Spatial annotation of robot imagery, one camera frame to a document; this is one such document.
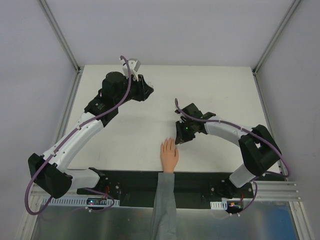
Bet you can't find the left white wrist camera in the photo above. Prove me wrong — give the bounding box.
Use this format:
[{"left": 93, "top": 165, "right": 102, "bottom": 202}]
[{"left": 120, "top": 58, "right": 141, "bottom": 82}]

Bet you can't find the left aluminium frame post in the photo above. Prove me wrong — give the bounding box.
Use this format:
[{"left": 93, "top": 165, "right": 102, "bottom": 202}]
[{"left": 37, "top": 0, "right": 82, "bottom": 74}]

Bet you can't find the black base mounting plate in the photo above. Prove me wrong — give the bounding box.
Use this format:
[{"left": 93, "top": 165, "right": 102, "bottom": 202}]
[{"left": 74, "top": 168, "right": 288, "bottom": 208}]

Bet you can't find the right white cable duct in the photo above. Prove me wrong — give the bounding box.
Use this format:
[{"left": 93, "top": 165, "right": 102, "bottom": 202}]
[{"left": 210, "top": 200, "right": 228, "bottom": 211}]

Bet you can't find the mannequin hand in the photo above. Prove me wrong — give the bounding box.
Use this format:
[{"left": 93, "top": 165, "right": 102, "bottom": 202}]
[{"left": 160, "top": 137, "right": 179, "bottom": 173}]

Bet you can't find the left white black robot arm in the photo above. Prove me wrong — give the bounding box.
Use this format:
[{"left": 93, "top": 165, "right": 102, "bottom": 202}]
[{"left": 28, "top": 71, "right": 154, "bottom": 199}]

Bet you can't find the left white cable duct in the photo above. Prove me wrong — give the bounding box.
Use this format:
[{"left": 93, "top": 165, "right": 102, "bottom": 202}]
[{"left": 48, "top": 196, "right": 120, "bottom": 208}]

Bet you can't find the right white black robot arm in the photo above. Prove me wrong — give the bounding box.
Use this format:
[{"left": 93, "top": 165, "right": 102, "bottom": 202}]
[{"left": 175, "top": 103, "right": 282, "bottom": 199}]

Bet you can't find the aluminium frame post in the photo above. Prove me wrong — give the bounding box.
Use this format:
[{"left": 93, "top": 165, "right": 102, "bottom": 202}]
[
  {"left": 37, "top": 0, "right": 82, "bottom": 74},
  {"left": 252, "top": 0, "right": 303, "bottom": 76}
]

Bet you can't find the white cable duct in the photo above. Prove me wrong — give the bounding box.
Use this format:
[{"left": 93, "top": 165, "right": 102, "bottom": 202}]
[
  {"left": 210, "top": 200, "right": 228, "bottom": 211},
  {"left": 48, "top": 196, "right": 120, "bottom": 208}
]

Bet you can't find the right aluminium frame post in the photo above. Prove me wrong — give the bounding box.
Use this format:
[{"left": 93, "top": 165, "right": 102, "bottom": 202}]
[{"left": 252, "top": 0, "right": 303, "bottom": 76}]

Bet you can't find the grey sleeved forearm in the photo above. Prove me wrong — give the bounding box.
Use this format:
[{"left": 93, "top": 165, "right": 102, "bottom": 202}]
[{"left": 150, "top": 172, "right": 177, "bottom": 240}]

